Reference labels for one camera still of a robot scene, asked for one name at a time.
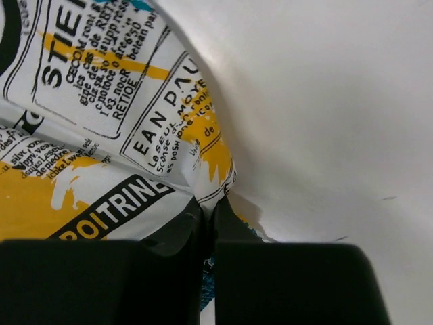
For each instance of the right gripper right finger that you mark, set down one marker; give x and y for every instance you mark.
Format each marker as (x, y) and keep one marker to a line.
(257, 282)

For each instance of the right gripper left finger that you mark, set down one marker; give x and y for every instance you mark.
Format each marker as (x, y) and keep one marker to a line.
(156, 280)

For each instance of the colourful printed shorts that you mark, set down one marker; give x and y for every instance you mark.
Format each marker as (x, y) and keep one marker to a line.
(108, 128)

